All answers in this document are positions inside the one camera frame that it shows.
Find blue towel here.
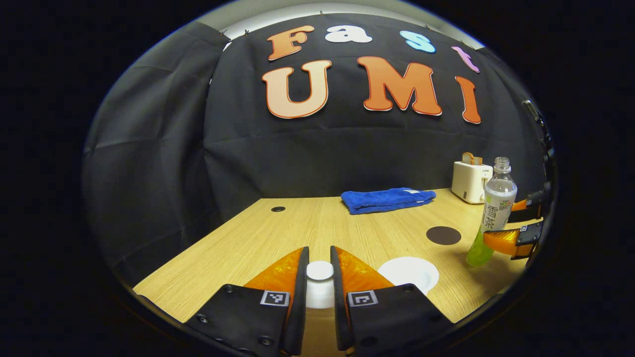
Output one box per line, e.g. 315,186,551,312
340,187,437,215

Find white toaster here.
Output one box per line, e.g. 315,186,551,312
451,161,494,205

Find white teacup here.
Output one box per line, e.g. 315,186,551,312
378,256,440,297

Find dark round coaster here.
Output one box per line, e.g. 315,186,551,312
426,226,462,246

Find black backdrop cloth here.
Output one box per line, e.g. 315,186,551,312
82,12,554,278

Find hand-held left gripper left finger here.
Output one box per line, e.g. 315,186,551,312
186,246,311,357

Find clear water bottle green label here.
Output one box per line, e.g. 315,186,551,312
465,157,518,268

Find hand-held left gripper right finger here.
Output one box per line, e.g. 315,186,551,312
330,245,454,357

